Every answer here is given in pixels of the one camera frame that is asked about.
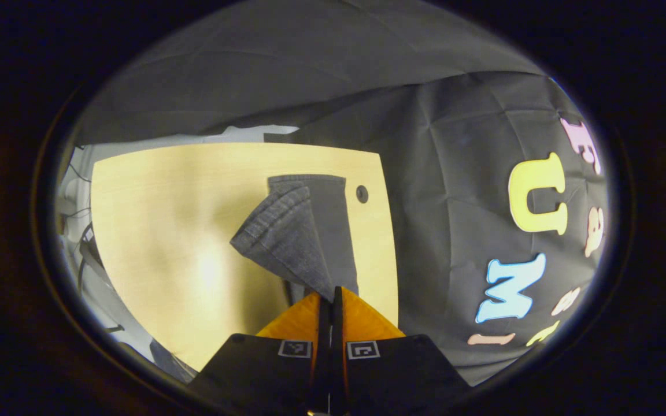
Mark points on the black jeans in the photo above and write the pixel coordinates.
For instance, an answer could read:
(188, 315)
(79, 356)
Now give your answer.
(304, 237)

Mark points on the black backdrop cloth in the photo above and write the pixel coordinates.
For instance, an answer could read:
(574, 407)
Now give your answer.
(448, 190)

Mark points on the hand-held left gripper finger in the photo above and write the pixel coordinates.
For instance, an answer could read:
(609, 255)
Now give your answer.
(337, 358)
(324, 358)

